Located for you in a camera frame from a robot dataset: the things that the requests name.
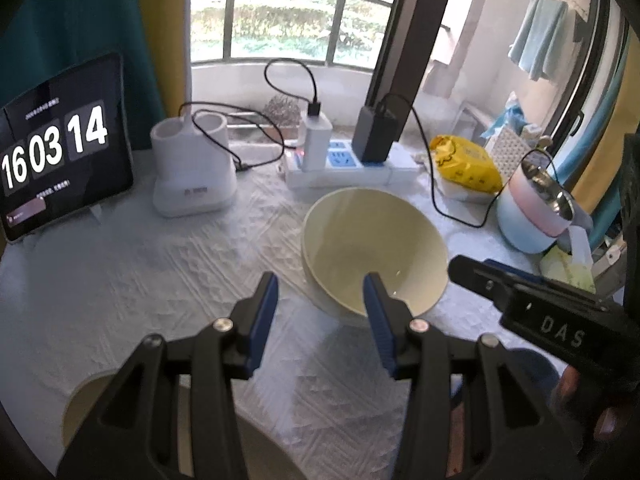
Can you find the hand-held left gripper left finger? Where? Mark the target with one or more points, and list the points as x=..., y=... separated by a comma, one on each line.
x=267, y=310

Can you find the cream bowl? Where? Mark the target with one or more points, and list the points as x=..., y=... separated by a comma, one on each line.
x=82, y=400
x=360, y=240

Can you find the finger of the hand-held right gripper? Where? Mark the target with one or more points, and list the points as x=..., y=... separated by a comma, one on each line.
x=477, y=275
x=520, y=272

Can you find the person's right hand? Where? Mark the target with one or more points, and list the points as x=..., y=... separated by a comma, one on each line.
x=607, y=420

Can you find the yellow curtain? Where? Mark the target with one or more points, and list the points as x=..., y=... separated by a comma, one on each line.
x=165, y=35

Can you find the white charger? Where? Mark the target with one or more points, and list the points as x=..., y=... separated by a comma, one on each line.
x=315, y=142

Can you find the white desk lamp base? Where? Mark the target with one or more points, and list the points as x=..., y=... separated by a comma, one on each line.
x=192, y=180

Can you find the tablet with clock display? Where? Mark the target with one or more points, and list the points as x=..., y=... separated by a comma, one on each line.
x=60, y=170

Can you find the yellow packet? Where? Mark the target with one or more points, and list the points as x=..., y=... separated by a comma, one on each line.
x=465, y=165

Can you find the pink and blue pot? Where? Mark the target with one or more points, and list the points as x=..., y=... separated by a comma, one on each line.
x=525, y=220

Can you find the balcony railing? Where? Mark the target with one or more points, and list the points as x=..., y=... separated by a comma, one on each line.
x=300, y=0

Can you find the white power strip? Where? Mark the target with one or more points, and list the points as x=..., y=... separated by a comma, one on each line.
x=345, y=161

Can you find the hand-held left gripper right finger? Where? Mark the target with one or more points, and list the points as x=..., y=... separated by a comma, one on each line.
x=377, y=320

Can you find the black charger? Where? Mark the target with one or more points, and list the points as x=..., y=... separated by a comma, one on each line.
x=375, y=132

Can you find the white perforated board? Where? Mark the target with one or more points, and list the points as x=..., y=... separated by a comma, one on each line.
x=507, y=147

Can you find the blue plastic packet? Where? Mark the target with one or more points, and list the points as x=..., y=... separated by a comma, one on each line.
x=505, y=117

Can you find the white embossed tablecloth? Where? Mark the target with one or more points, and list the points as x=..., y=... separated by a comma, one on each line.
x=150, y=270

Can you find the light blue hanging towel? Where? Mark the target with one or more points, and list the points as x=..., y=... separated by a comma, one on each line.
x=540, y=35

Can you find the green tissue packet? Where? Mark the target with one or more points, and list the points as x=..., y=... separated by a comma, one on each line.
x=567, y=275

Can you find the dark window frame post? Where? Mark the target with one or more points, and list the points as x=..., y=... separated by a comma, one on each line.
x=410, y=25

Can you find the teal curtain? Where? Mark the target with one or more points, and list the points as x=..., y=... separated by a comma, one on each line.
x=75, y=10

